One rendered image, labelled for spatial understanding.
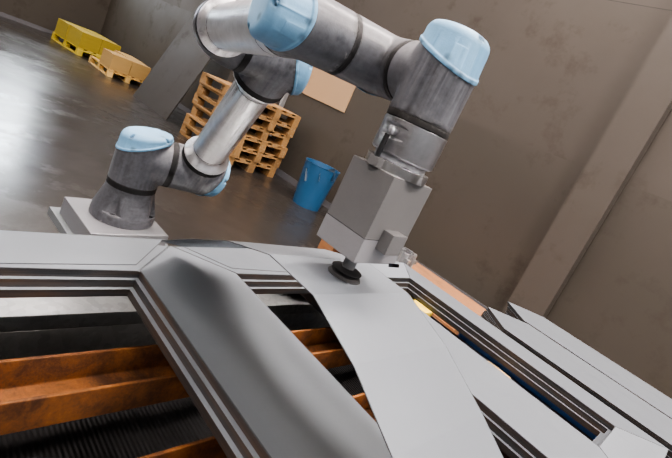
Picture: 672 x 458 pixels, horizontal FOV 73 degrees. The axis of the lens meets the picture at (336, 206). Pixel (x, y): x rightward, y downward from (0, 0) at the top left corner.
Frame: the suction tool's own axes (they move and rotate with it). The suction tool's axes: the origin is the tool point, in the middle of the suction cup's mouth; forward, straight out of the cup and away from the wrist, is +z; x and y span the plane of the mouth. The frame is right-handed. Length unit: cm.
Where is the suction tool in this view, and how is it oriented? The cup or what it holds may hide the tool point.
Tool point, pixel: (339, 283)
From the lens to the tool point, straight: 56.0
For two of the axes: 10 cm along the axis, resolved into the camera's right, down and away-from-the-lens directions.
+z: -4.1, 8.9, 2.0
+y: 6.3, 1.2, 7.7
